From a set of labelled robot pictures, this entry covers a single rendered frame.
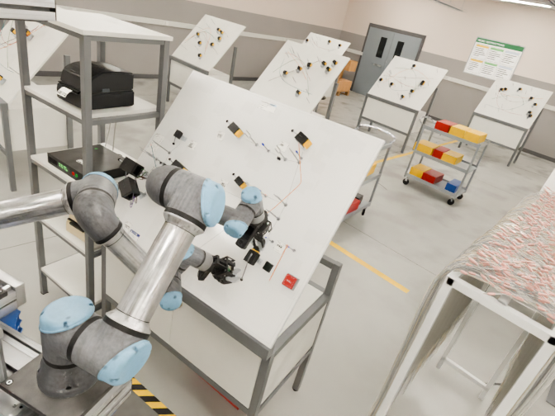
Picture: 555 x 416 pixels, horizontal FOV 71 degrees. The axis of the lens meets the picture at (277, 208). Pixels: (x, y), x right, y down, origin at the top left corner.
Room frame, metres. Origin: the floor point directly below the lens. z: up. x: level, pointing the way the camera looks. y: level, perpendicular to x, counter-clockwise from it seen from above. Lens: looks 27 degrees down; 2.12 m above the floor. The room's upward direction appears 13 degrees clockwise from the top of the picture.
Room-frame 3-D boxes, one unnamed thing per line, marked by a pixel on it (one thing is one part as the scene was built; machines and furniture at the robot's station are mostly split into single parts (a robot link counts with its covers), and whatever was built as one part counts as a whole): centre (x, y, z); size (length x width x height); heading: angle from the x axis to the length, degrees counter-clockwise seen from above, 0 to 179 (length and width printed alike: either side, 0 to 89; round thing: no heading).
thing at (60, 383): (0.67, 0.43, 1.21); 0.15 x 0.15 x 0.10
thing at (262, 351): (1.47, 0.41, 0.83); 1.18 x 0.05 x 0.06; 62
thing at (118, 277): (1.62, 0.64, 0.60); 0.55 x 0.02 x 0.39; 62
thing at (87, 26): (2.10, 1.13, 0.93); 0.61 x 0.50 x 1.85; 62
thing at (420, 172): (5.96, -2.28, 0.54); 0.99 x 0.50 x 1.08; 54
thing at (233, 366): (1.36, 0.16, 0.60); 0.55 x 0.03 x 0.39; 62
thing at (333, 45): (9.91, -0.09, 0.83); 1.18 x 0.72 x 1.65; 54
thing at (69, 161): (2.02, 1.10, 1.09); 0.35 x 0.33 x 0.07; 62
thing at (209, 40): (7.42, 1.92, 0.83); 1.18 x 0.72 x 1.65; 51
